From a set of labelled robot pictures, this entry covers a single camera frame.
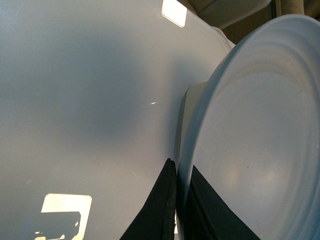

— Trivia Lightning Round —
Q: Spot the light blue round plate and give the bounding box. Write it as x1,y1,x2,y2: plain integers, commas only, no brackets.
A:
177,14,320,240

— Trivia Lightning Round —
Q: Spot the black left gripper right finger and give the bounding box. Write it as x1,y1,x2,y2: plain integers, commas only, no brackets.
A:
184,166,259,240

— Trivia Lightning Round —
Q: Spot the clear table mat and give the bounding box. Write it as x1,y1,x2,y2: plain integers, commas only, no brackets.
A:
211,26,235,50

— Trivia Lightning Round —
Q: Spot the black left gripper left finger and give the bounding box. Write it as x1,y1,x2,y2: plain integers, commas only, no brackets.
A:
121,158,177,240

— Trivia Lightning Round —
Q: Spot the beige chair right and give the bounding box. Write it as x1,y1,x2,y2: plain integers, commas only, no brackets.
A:
179,0,320,30

